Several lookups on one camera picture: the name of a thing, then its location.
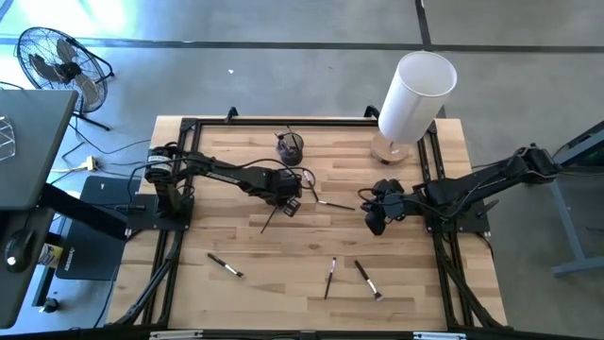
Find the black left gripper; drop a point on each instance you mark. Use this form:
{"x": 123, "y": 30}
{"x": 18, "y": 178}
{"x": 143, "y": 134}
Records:
{"x": 285, "y": 185}

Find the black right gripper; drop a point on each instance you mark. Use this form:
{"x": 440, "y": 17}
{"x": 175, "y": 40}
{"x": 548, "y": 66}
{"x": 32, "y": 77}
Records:
{"x": 394, "y": 206}

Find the thin black makeup brush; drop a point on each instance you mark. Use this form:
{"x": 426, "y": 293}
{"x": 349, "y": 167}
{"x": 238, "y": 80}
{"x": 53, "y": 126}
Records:
{"x": 336, "y": 205}
{"x": 293, "y": 138}
{"x": 269, "y": 220}

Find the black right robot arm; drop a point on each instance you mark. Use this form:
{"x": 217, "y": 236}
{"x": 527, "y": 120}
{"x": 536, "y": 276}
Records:
{"x": 472, "y": 186}

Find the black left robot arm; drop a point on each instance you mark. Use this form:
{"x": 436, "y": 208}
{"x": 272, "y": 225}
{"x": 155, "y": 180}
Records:
{"x": 226, "y": 175}

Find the black makeup brush pink ferrule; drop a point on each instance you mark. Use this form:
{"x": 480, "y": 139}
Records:
{"x": 310, "y": 185}
{"x": 330, "y": 278}

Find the black mesh brush cup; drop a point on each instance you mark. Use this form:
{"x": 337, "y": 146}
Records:
{"x": 290, "y": 153}

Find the black fan-tip makeup brush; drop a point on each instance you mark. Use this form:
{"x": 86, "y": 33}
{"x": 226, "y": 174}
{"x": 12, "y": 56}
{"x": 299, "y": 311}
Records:
{"x": 368, "y": 279}

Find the black makeup brush silver ferrule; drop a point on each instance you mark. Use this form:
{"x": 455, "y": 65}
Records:
{"x": 225, "y": 265}

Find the table lamp with white shade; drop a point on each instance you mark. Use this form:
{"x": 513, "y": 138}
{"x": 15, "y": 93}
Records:
{"x": 415, "y": 94}

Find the white power strip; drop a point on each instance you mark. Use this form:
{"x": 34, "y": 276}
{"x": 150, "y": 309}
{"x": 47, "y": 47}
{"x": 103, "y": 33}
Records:
{"x": 88, "y": 164}

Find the dark grey desk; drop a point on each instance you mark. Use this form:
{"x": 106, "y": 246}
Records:
{"x": 33, "y": 146}

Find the black floor fan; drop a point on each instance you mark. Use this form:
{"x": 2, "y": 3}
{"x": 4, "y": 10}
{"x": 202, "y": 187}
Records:
{"x": 61, "y": 68}

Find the black computer mouse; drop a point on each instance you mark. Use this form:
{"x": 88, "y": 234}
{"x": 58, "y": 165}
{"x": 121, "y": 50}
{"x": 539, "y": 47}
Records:
{"x": 19, "y": 250}

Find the black aluminium table frame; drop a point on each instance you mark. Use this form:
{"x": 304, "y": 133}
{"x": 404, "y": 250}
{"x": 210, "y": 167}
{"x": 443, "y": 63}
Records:
{"x": 283, "y": 122}

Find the black frame clamp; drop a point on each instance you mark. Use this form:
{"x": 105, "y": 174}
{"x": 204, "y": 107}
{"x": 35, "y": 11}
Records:
{"x": 231, "y": 113}
{"x": 371, "y": 111}

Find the silver frame bracket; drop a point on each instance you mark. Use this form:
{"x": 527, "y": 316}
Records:
{"x": 440, "y": 335}
{"x": 175, "y": 334}

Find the grey metal desk frame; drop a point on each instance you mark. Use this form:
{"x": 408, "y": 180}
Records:
{"x": 573, "y": 222}

